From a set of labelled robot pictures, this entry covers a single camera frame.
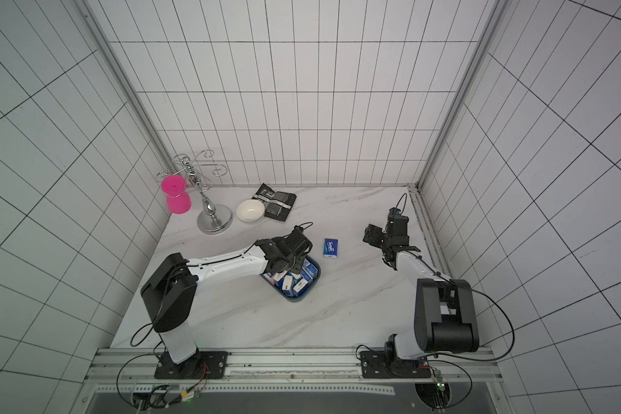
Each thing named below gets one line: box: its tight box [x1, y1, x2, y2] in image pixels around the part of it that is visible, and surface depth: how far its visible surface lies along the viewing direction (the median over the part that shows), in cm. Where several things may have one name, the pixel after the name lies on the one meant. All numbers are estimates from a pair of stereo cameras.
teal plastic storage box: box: [261, 255, 321, 303], surface depth 85 cm
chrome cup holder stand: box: [156, 150, 234, 236], surface depth 94 cm
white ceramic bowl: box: [235, 199, 266, 224], surface depth 109 cm
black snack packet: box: [251, 182, 297, 222], surface depth 115 cm
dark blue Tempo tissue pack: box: [322, 238, 339, 260], surface depth 97 cm
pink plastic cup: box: [161, 175, 192, 215], surface depth 83 cm
